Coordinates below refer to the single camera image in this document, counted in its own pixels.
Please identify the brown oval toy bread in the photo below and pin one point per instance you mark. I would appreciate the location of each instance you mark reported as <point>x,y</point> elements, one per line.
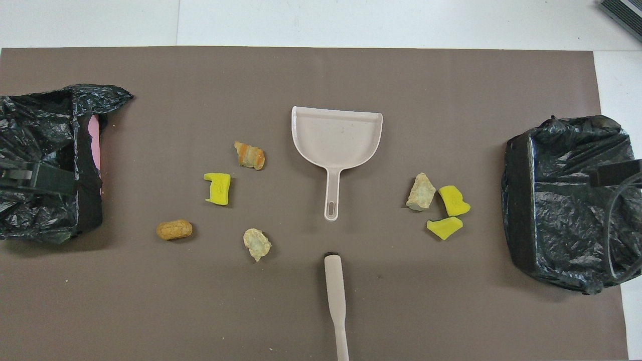
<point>174,229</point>

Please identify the curved yellow sponge piece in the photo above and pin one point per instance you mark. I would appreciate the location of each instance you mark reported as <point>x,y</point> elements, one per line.
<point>453,199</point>

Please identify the notched yellow sponge piece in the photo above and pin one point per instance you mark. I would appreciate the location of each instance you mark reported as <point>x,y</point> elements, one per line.
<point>218,189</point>

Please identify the wedge yellow sponge piece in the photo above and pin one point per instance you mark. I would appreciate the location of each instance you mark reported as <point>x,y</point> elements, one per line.
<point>444,228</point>

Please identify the toy croissant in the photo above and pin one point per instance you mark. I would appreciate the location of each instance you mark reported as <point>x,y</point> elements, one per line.
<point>421,192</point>
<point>249,155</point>

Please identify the pale lumpy toy bread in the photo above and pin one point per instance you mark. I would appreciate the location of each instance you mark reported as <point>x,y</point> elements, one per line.
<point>257,244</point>

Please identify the beige plastic dustpan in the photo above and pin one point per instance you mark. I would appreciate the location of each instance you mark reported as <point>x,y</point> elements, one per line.
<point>336,138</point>

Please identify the beige hand brush black bristles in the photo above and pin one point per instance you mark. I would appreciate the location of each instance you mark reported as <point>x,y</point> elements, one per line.
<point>335,286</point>

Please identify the black plastic trash bag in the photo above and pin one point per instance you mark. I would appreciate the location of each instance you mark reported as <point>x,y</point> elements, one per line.
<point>562,210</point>
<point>40,130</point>

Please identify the pink bin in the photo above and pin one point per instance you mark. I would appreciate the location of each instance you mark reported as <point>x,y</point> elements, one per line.
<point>94,145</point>

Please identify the dark ribbed panel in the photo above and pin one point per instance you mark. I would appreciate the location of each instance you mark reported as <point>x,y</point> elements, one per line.
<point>624,15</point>

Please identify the brown table mat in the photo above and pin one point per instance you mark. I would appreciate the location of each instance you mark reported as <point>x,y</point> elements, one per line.
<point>301,75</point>

